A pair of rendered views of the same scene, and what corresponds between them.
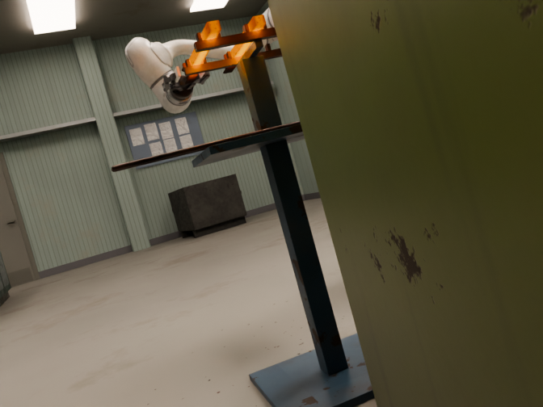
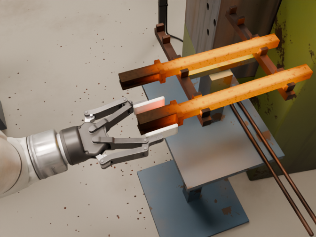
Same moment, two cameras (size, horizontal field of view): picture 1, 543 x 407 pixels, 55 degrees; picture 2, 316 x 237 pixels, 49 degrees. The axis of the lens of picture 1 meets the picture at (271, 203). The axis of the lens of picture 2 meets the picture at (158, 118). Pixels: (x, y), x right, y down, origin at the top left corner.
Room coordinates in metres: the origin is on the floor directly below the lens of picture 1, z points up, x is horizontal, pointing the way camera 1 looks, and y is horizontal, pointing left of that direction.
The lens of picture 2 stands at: (1.58, 0.54, 1.54)
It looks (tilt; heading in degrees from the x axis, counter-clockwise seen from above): 56 degrees down; 266
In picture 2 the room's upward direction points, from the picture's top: straight up
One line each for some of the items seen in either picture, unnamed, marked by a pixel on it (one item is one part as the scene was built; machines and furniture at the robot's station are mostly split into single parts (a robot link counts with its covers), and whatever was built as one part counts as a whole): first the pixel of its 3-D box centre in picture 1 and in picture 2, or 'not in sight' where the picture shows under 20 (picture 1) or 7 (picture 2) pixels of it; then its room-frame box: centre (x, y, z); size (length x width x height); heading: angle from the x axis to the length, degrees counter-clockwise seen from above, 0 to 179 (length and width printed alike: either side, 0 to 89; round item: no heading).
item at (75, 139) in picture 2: (182, 85); (85, 141); (1.70, 0.18, 0.94); 0.09 x 0.08 x 0.07; 17
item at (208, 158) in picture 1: (271, 140); (207, 117); (1.39, -0.05, 0.67); 0.40 x 0.30 x 0.02; 106
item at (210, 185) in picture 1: (207, 207); not in sight; (8.70, 1.06, 0.41); 1.20 x 0.97 x 0.82; 20
